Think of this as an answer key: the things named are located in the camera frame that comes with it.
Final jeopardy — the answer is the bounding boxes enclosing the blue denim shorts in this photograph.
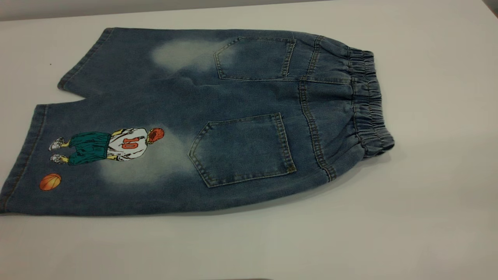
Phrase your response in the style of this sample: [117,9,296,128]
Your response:
[0,26,395,217]

